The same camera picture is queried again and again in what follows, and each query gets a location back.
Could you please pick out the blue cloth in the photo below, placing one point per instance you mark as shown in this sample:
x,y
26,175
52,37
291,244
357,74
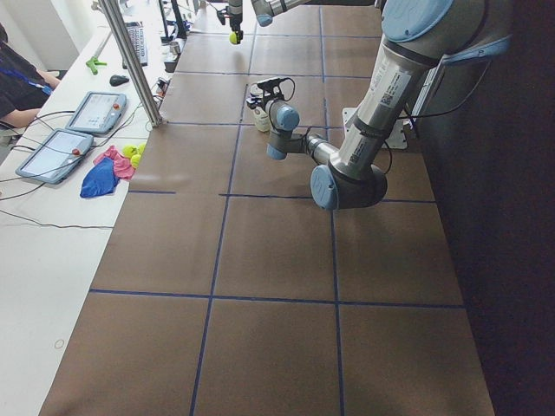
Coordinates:
x,y
100,180

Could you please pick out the metal cup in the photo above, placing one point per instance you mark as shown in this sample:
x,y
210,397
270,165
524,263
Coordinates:
x,y
175,48

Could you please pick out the seated person dark shirt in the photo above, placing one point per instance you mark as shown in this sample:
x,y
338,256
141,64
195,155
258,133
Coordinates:
x,y
24,88

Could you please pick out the green plastic tool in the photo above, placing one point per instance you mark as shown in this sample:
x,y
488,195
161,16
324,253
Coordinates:
x,y
93,64

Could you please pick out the aluminium frame post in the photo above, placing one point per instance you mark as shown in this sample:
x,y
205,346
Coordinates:
x,y
116,23

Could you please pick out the black keyboard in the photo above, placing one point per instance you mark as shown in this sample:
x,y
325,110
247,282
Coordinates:
x,y
135,31

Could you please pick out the black computer mouse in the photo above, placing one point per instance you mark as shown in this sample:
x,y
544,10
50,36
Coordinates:
x,y
117,80

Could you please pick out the upper teach pendant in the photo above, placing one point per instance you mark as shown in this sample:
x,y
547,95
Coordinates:
x,y
98,113

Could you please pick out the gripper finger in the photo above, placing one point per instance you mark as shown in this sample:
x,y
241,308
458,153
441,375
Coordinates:
x,y
239,34

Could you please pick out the yellow ball by post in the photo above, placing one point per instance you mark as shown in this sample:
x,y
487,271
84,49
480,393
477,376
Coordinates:
x,y
129,151

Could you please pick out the pink cloth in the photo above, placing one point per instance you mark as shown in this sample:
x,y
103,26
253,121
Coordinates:
x,y
122,165

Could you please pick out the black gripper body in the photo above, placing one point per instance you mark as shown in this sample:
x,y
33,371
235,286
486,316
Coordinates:
x,y
234,18
261,103

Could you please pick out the white tennis ball can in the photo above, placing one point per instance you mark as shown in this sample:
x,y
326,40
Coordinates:
x,y
261,119

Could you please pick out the lower teach pendant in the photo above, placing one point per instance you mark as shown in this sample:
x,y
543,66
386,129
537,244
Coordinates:
x,y
55,158

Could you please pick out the teach pendant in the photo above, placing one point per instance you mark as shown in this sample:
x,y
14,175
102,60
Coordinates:
x,y
55,158
98,113

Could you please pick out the yellow ball by cloth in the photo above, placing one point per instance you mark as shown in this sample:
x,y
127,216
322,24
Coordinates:
x,y
135,160
141,148

